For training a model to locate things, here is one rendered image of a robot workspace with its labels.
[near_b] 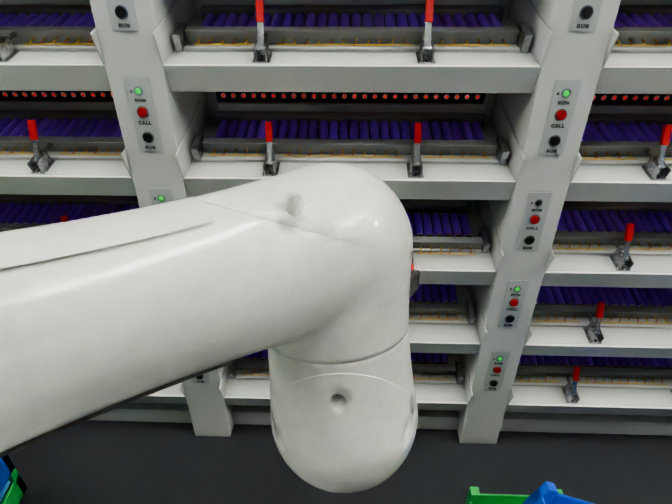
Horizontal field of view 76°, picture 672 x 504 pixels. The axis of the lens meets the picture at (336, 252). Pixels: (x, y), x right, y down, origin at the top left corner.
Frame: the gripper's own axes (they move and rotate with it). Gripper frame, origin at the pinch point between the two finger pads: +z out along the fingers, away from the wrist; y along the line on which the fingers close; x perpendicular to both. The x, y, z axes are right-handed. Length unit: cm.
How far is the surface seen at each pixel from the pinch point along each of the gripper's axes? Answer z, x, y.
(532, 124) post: 14.6, 20.0, 30.7
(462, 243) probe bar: 24.3, -3.8, 23.6
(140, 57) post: 12.3, 29.9, -33.7
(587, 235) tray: 27, -2, 50
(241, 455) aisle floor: 26, -62, -26
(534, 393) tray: 31, -44, 47
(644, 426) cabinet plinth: 35, -56, 79
